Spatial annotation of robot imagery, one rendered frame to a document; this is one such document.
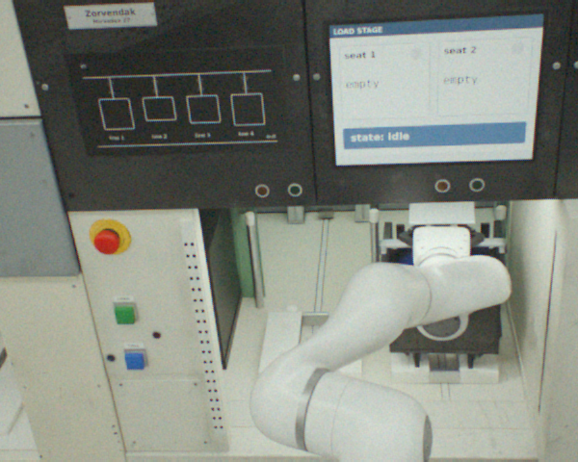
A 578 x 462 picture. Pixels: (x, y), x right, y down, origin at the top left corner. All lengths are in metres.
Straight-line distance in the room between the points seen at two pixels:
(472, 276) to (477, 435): 0.45
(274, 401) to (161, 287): 0.46
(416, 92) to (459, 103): 0.06
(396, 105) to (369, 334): 0.36
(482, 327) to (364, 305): 0.68
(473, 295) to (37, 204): 0.68
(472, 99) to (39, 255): 0.72
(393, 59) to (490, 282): 0.38
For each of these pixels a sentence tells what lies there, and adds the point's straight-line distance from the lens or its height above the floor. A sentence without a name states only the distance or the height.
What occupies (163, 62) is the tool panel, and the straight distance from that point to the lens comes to 1.27.
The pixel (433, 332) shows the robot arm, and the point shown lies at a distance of 1.43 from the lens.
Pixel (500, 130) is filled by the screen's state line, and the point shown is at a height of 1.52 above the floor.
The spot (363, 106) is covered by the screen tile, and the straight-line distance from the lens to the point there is 1.26.
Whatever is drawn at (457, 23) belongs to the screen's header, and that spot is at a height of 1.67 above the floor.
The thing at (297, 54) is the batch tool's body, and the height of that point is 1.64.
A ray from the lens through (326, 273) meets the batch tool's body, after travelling 2.13.
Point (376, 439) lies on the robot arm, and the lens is 1.02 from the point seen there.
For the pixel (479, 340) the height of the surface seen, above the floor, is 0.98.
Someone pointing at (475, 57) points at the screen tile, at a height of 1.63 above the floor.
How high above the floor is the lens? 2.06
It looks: 32 degrees down
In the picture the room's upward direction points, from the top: 5 degrees counter-clockwise
